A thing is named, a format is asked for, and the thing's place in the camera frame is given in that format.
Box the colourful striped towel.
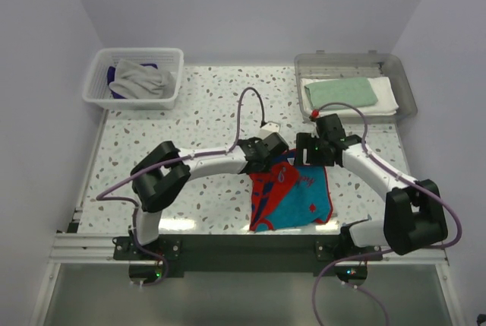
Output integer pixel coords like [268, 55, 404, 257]
[249, 150, 333, 233]

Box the mint green towel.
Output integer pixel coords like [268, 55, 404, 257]
[305, 78, 377, 108]

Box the white towel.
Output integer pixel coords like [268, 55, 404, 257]
[297, 77, 399, 117]

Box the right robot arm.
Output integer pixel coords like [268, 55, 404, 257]
[295, 113, 449, 260]

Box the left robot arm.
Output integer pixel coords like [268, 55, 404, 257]
[131, 132, 289, 260]

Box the clear grey plastic bin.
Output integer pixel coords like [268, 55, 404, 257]
[295, 52, 418, 122]

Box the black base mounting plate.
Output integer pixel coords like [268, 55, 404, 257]
[112, 234, 383, 281]

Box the grey towel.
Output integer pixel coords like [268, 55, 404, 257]
[109, 59, 178, 101]

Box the purple towel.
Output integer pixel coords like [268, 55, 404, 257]
[106, 62, 159, 101]

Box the white plastic basket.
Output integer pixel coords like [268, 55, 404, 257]
[83, 48, 184, 110]

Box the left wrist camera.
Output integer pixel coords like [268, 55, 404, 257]
[257, 122, 280, 140]

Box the aluminium frame rail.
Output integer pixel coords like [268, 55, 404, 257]
[47, 204, 451, 266]

